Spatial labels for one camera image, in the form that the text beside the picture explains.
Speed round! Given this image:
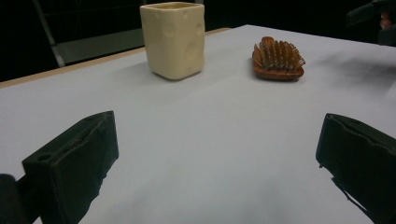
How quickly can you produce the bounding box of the white table sheet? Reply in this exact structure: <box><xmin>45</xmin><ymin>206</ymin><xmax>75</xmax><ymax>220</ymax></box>
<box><xmin>0</xmin><ymin>23</ymin><xmax>396</xmax><ymax>224</ymax></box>

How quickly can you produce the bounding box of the cream ceramic cup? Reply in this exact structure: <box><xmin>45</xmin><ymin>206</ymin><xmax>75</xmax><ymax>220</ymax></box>
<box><xmin>139</xmin><ymin>1</ymin><xmax>206</xmax><ymax>81</ymax></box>

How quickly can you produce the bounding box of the brown wooden hairbrush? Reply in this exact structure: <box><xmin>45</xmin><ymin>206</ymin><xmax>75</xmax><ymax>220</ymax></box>
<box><xmin>251</xmin><ymin>35</ymin><xmax>306</xmax><ymax>82</ymax></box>

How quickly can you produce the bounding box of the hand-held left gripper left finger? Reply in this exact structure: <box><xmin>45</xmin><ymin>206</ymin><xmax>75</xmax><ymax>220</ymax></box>
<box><xmin>21</xmin><ymin>110</ymin><xmax>120</xmax><ymax>224</ymax></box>

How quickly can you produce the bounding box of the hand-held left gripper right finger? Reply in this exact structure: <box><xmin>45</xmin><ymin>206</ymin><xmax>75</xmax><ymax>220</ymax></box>
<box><xmin>315</xmin><ymin>113</ymin><xmax>396</xmax><ymax>224</ymax></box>

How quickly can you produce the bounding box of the grey metal stand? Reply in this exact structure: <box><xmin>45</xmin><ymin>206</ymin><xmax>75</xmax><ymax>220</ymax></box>
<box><xmin>31</xmin><ymin>0</ymin><xmax>148</xmax><ymax>68</ymax></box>

